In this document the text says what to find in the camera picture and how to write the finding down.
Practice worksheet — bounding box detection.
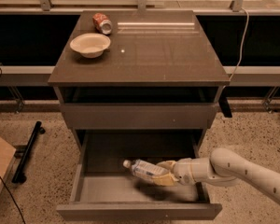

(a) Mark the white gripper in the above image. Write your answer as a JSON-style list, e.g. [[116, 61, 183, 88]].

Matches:
[[147, 158, 215, 187]]

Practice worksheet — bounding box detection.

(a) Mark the clear plastic water bottle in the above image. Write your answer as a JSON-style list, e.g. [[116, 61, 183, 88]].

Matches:
[[123, 160, 169, 183]]

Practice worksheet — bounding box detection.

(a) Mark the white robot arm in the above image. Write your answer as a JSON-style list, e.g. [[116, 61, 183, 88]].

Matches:
[[152, 148, 280, 205]]

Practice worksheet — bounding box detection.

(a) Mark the open grey middle drawer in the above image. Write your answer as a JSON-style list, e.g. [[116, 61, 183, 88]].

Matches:
[[57, 130, 222, 221]]

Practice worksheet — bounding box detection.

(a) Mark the grey drawer cabinet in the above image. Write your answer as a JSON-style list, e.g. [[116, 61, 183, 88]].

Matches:
[[47, 9, 231, 221]]

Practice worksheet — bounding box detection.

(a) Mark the closed grey upper drawer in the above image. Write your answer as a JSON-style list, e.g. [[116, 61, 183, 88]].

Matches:
[[61, 104, 217, 130]]

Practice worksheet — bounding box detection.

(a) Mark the white paper bowl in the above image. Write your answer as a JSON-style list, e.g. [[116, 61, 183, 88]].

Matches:
[[70, 33, 111, 58]]

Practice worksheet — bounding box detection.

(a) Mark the black metal bar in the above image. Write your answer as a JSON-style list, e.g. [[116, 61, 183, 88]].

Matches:
[[12, 121, 46, 184]]

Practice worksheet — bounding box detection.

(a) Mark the crushed red soda can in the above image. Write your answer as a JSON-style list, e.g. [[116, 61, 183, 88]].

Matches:
[[92, 13, 112, 35]]

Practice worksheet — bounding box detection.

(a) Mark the black floor cable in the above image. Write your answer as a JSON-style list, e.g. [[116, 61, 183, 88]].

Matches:
[[0, 157, 26, 224]]

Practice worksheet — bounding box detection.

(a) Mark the white hanging cable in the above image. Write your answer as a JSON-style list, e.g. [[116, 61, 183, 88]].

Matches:
[[228, 7, 250, 81]]

